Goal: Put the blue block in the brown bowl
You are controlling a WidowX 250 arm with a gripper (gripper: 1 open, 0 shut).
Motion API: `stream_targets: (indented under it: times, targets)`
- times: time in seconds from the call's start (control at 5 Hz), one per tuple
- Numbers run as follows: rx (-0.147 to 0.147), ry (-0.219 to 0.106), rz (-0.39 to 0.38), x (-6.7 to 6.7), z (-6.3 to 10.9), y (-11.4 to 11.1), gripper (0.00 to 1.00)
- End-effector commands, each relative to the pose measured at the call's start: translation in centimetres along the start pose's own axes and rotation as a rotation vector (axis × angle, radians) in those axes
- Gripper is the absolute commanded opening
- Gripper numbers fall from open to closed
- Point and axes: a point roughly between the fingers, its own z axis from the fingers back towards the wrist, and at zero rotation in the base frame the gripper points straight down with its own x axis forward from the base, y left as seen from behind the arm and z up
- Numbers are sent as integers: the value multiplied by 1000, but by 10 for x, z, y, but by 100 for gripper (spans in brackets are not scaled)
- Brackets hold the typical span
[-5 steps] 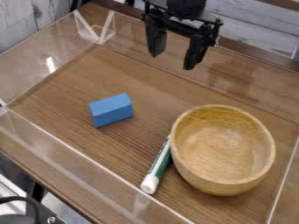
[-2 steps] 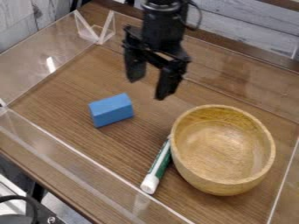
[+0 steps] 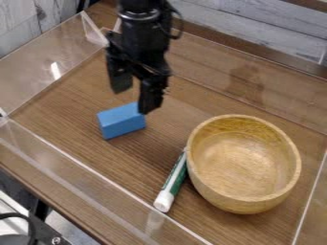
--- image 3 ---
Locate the clear acrylic tray wall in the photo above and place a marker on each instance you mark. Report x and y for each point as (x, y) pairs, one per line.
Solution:
(103, 181)

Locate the light brown wooden bowl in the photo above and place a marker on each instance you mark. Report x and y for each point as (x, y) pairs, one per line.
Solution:
(243, 162)

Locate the black metal bracket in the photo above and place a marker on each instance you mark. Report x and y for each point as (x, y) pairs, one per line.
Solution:
(47, 236)

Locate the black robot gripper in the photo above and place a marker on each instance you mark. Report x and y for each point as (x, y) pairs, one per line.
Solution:
(135, 55)

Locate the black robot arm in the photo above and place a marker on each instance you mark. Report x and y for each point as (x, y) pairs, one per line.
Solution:
(140, 4)

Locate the green and white marker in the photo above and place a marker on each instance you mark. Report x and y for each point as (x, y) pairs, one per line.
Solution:
(172, 184)

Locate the blue rectangular block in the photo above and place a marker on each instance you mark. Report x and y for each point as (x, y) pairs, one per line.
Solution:
(120, 120)

